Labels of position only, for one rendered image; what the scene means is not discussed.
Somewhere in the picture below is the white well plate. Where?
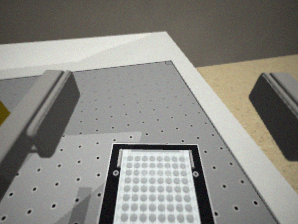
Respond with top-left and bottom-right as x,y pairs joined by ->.
113,149 -> 201,224

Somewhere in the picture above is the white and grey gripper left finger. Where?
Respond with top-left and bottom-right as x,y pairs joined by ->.
0,70 -> 80,202

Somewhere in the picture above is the yellow recycle bin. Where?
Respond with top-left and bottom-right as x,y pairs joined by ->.
0,101 -> 10,125

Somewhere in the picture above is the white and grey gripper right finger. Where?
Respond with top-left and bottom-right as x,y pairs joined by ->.
249,72 -> 298,162

